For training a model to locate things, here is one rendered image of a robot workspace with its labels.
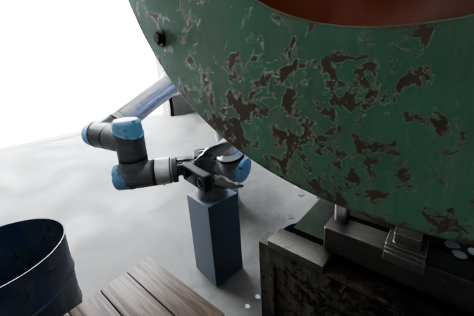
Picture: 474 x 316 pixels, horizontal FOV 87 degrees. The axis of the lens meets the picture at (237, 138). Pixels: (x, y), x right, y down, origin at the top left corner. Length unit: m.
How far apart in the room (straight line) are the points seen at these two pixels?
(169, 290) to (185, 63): 0.80
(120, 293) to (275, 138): 0.87
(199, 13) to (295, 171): 0.21
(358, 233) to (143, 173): 0.53
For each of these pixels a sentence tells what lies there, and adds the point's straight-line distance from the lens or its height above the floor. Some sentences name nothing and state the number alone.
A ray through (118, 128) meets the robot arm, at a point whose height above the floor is 0.92.
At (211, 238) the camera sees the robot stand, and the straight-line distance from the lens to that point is 1.26.
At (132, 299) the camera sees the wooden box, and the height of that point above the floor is 0.35.
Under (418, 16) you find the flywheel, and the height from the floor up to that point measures 1.09.
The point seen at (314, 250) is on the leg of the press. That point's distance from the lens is 0.65.
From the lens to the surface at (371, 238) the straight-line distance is 0.61.
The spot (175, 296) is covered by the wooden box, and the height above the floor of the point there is 0.35.
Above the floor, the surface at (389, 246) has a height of 0.73.
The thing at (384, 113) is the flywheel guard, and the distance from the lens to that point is 0.23.
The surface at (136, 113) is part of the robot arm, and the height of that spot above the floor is 0.93.
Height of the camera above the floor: 1.06
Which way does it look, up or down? 17 degrees down
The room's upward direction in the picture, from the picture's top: 4 degrees counter-clockwise
